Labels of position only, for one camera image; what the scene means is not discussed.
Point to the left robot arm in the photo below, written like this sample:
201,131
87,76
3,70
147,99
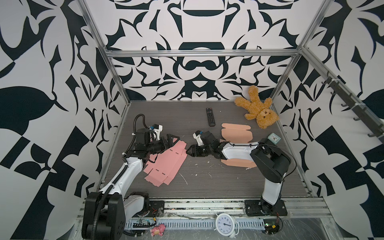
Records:
107,210

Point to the black electronics module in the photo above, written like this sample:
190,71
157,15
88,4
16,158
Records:
272,226

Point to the black wall hook rack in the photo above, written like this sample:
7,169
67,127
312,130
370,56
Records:
361,110

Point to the small pink toy figure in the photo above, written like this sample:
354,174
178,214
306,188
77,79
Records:
158,230

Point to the green circuit board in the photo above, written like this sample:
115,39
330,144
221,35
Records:
144,224

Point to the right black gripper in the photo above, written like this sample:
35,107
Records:
194,151

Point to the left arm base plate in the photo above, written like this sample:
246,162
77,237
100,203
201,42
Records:
156,208

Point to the white round table clock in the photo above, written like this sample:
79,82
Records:
226,225

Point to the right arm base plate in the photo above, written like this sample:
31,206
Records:
255,208

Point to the small green alarm clock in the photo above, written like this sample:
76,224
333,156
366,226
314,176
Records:
274,138

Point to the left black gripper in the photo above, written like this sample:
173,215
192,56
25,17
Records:
169,144

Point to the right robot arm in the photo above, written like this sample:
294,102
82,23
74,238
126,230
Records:
272,161

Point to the pink paper box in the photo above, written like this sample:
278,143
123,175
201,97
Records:
166,165

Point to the brown teddy bear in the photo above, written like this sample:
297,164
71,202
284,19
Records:
258,110

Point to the black tv remote control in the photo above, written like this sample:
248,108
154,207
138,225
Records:
210,117

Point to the peach flat paper box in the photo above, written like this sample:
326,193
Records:
239,134

